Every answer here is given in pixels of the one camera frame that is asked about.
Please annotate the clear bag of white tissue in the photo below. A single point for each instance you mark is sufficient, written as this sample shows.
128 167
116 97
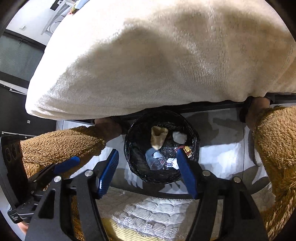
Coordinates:
179 137

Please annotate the person's left hand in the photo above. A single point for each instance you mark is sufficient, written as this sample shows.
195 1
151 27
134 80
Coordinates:
109 129

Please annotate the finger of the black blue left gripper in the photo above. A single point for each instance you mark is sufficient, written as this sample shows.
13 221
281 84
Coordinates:
87 188

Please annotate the white blue wrapper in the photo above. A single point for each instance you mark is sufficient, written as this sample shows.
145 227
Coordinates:
172 163

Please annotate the white quilted floor mat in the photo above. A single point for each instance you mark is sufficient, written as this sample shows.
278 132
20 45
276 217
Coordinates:
130 216

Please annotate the beige plush bed blanket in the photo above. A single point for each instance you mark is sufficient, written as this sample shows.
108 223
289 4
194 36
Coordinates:
120 57

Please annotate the brown fuzzy right sleeve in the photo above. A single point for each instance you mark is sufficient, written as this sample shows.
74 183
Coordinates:
274 139

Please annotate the dark glass door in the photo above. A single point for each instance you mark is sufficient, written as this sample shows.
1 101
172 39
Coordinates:
20 55

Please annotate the beige paper bag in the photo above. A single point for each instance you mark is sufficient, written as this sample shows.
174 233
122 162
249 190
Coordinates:
158 137

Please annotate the brown fuzzy left sleeve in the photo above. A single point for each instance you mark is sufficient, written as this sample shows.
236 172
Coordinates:
59 146

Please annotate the white side desk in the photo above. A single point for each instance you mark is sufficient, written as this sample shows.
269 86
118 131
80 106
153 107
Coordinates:
64 7

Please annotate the black trash bin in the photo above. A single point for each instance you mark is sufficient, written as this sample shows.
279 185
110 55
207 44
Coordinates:
138 142

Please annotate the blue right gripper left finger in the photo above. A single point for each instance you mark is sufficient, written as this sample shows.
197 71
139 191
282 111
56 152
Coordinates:
67 165

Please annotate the clear plastic cup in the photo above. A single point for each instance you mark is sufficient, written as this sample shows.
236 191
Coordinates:
155 159

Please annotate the brown fuzzy sleeve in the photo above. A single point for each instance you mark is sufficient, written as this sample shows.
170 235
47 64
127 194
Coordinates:
274 139
59 146

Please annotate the dark red XUE box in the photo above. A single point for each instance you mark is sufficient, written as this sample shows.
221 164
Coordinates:
186 149

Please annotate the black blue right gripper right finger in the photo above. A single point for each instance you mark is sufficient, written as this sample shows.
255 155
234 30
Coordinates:
241 219

